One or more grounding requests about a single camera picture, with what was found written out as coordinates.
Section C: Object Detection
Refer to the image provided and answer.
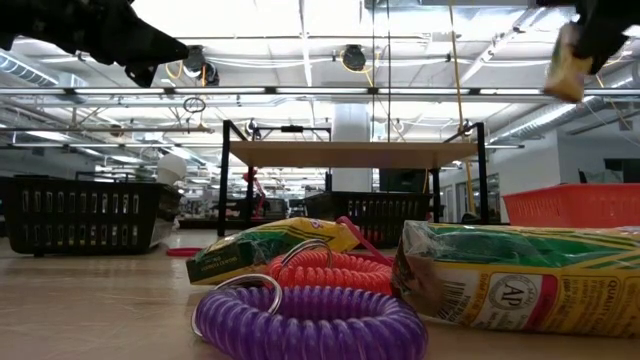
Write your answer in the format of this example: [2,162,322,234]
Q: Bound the purple coil wrist keychain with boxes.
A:
[190,273,430,360]

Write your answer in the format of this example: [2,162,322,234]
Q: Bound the yellow green crayon box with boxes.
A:
[542,22,594,104]
[389,219,640,339]
[185,216,376,286]

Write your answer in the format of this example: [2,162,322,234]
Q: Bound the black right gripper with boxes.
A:
[537,0,640,76]

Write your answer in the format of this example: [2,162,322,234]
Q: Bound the orange plastic mesh basket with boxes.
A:
[502,183,640,230]

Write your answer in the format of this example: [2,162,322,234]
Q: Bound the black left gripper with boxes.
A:
[0,0,190,89]

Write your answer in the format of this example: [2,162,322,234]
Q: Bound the thin black cable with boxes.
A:
[385,0,393,144]
[369,0,377,144]

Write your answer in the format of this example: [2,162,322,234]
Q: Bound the white building column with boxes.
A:
[332,102,374,194]

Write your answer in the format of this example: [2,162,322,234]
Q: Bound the black rig frame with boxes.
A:
[177,217,311,231]

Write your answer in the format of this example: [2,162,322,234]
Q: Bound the yellow cable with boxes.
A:
[446,0,477,217]

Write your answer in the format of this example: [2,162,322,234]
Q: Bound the black plastic mesh basket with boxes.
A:
[302,191,434,250]
[4,174,184,257]

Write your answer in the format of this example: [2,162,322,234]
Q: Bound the red coil wrist keychain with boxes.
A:
[266,238,396,296]

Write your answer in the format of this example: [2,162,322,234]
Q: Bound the black ceiling cable reel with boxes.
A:
[341,43,368,73]
[181,43,221,87]

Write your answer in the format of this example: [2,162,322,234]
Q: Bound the wooden shelf riser black legs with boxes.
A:
[217,118,490,237]

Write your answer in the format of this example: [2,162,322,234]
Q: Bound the silver ceiling duct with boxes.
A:
[487,97,640,146]

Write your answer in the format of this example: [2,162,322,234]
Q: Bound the red background machine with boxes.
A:
[242,167,270,219]

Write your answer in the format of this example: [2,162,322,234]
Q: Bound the black background monitor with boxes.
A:
[378,168,429,194]

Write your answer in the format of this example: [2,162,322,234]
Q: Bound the long ceiling light track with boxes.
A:
[0,85,640,99]

